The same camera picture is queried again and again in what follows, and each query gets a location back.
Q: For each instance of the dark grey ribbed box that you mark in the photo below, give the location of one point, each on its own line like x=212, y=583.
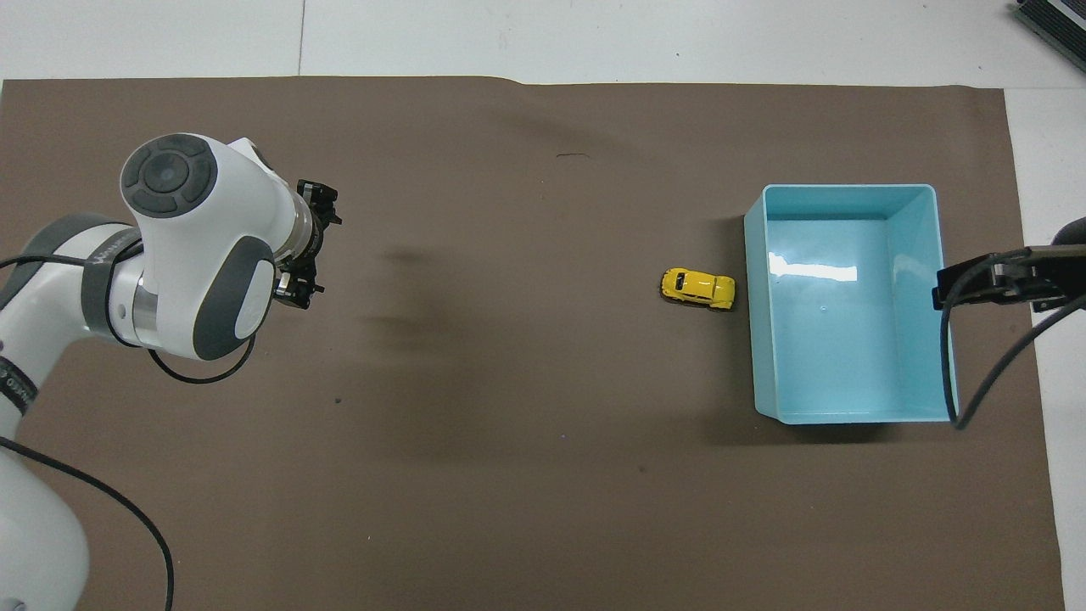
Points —
x=1056, y=24

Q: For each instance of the yellow toy beetle car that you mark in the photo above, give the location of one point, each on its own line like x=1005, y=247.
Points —
x=697, y=288

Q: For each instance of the light blue plastic bin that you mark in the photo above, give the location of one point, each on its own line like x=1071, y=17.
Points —
x=836, y=322

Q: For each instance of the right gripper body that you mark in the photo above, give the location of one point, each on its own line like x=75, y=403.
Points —
x=1060, y=276

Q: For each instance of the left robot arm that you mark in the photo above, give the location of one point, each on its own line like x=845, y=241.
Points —
x=191, y=246

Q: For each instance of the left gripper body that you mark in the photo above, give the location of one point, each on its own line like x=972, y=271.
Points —
x=317, y=242

